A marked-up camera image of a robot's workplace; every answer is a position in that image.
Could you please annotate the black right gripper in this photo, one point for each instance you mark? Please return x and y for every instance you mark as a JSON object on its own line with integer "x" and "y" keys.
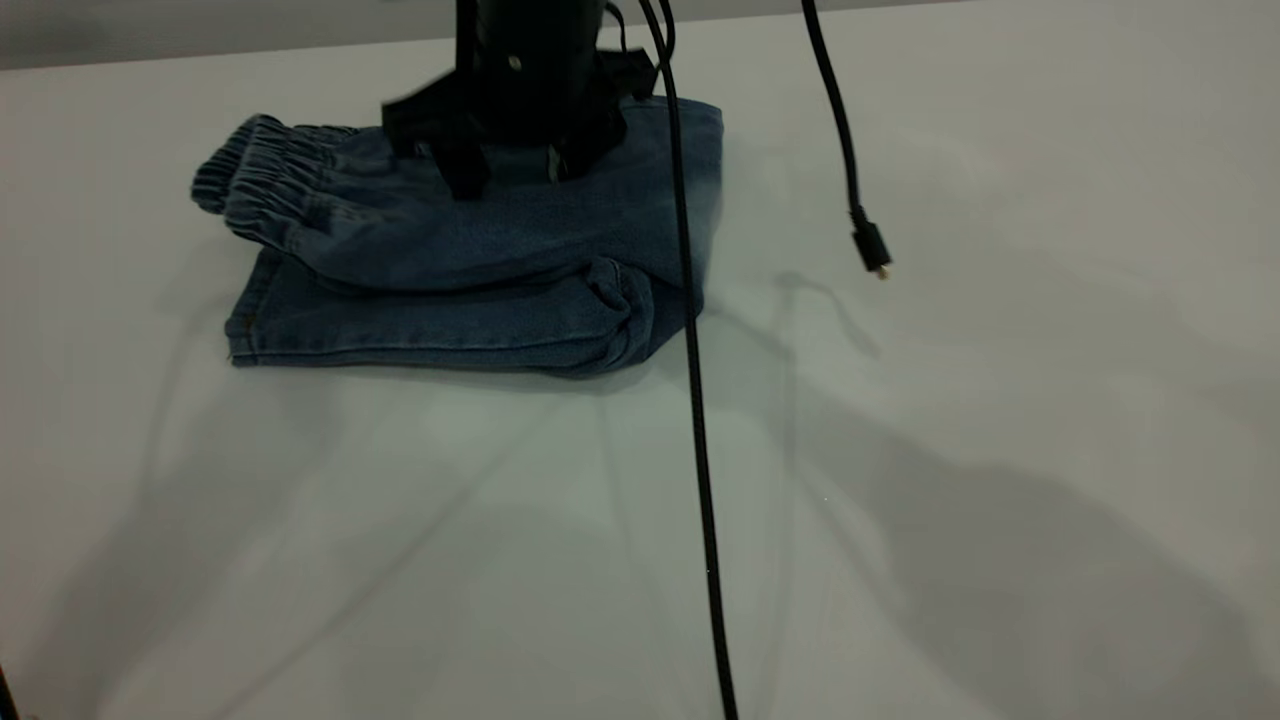
{"x": 530, "y": 110}

